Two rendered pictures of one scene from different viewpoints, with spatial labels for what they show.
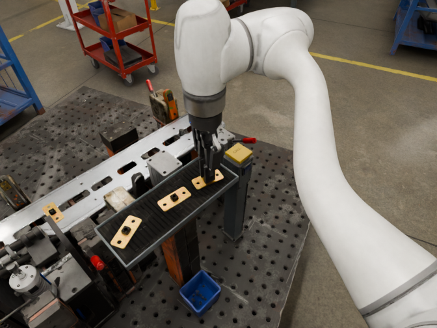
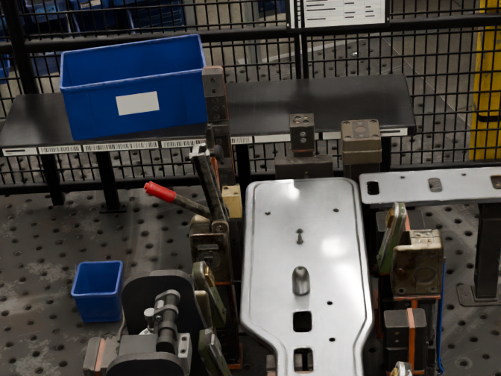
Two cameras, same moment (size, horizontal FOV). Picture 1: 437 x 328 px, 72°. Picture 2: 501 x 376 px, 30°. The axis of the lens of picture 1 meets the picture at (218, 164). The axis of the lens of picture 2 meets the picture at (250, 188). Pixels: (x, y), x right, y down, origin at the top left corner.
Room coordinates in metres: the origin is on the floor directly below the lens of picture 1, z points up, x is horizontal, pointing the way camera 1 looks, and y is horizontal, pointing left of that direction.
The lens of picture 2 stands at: (1.15, -0.06, 2.10)
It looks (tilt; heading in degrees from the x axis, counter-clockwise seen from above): 36 degrees down; 140
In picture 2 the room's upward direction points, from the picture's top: 6 degrees counter-clockwise
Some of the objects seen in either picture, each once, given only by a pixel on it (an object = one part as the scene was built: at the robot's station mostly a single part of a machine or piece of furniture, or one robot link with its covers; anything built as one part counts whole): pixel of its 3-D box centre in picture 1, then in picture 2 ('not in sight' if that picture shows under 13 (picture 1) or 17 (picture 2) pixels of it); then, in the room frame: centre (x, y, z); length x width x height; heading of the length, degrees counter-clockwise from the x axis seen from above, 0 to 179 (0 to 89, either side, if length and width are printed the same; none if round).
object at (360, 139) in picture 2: not in sight; (361, 199); (0.10, 1.13, 0.88); 0.08 x 0.08 x 0.36; 45
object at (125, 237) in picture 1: (126, 230); not in sight; (0.37, 0.22, 1.17); 0.08 x 0.04 x 0.01; 160
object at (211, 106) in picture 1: (204, 96); not in sight; (0.53, 0.03, 1.43); 0.09 x 0.09 x 0.06
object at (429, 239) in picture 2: not in sight; (415, 310); (0.39, 0.95, 0.87); 0.12 x 0.09 x 0.35; 45
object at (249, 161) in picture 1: (235, 199); not in sight; (0.64, -0.06, 0.92); 0.08 x 0.08 x 0.44; 45
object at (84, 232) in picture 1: (105, 263); not in sight; (0.41, 0.36, 0.89); 0.13 x 0.11 x 0.38; 45
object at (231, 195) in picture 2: not in sight; (238, 264); (0.06, 0.82, 0.88); 0.04 x 0.04 x 0.36; 45
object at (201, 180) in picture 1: (207, 177); not in sight; (0.53, 0.03, 1.17); 0.08 x 0.04 x 0.01; 120
